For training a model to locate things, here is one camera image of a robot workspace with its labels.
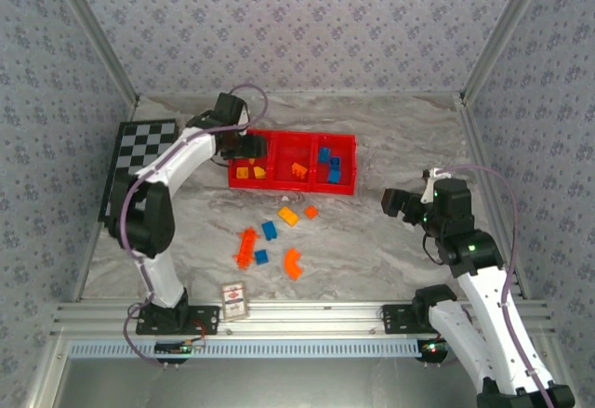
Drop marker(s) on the yellow curved lego piece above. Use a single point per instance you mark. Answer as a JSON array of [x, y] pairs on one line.
[[259, 172]]

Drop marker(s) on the yellow square lego brick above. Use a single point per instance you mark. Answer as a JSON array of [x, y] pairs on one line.
[[242, 172]]

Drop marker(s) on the blue lego brick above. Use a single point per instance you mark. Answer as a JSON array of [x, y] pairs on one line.
[[261, 256], [335, 161], [334, 176], [324, 154], [270, 230]]

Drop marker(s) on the yellow long lego brick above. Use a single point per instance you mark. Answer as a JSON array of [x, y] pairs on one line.
[[287, 215]]

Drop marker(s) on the small orange lego brick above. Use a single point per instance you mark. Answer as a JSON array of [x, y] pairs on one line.
[[311, 212]]

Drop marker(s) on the orange lattice lego piece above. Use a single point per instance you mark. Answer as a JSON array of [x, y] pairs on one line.
[[246, 248]]

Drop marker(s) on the orange arch lego piece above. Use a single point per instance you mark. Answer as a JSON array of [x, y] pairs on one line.
[[292, 266]]

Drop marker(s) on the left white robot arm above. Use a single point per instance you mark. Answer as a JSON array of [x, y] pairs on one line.
[[158, 278]]

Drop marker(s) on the black grey chessboard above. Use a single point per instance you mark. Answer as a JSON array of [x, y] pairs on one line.
[[149, 143]]

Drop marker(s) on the playing card box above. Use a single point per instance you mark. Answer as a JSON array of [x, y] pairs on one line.
[[234, 301]]

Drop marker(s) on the aluminium right side rail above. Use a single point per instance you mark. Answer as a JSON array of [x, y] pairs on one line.
[[476, 145]]

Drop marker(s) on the aluminium left side rail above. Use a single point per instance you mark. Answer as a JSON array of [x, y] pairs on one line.
[[129, 117]]

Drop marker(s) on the aluminium front frame rail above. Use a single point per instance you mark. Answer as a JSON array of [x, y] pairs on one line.
[[302, 315]]

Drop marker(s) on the aluminium left corner post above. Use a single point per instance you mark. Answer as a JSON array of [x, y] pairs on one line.
[[97, 31]]

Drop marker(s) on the aluminium corner post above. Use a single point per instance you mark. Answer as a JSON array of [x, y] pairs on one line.
[[503, 31], [97, 31]]

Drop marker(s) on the aluminium right corner post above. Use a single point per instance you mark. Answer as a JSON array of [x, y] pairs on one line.
[[503, 31]]

